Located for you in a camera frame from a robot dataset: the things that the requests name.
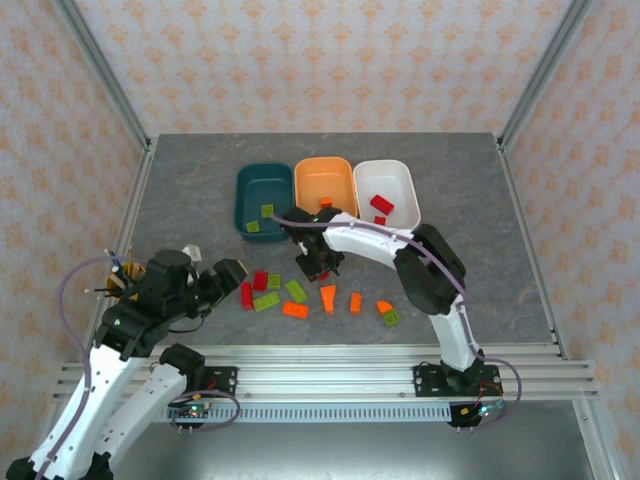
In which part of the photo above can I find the white plastic container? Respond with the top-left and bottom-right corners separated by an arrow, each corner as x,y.
352,158 -> 422,232

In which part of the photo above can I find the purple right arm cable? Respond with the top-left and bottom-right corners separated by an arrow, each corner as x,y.
269,211 -> 524,431

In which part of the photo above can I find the white slotted cable duct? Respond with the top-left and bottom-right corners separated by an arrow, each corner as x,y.
158,405 -> 452,423

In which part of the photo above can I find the blue and white pen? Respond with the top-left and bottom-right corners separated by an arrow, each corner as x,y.
103,247 -> 127,276

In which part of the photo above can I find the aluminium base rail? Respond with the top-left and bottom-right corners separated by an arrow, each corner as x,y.
53,343 -> 601,402

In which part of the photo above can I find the aluminium frame post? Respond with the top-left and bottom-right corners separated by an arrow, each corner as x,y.
53,0 -> 153,153
498,0 -> 597,153

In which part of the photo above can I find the long green lego brick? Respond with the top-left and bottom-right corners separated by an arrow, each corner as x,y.
284,278 -> 309,305
252,291 -> 281,313

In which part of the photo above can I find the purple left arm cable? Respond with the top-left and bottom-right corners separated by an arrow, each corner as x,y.
32,253 -> 151,480

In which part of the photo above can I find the teal plastic container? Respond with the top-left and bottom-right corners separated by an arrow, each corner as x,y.
233,162 -> 295,245

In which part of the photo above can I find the orange plastic container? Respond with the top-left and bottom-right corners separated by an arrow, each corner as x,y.
293,156 -> 359,221

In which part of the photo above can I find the yellow pen cup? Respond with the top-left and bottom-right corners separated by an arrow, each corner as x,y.
110,258 -> 150,302

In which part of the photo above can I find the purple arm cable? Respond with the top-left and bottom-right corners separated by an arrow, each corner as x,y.
32,253 -> 151,480
269,211 -> 524,431

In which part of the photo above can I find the aluminium table side rail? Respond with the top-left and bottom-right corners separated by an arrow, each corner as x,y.
84,142 -> 160,361
493,134 -> 570,359

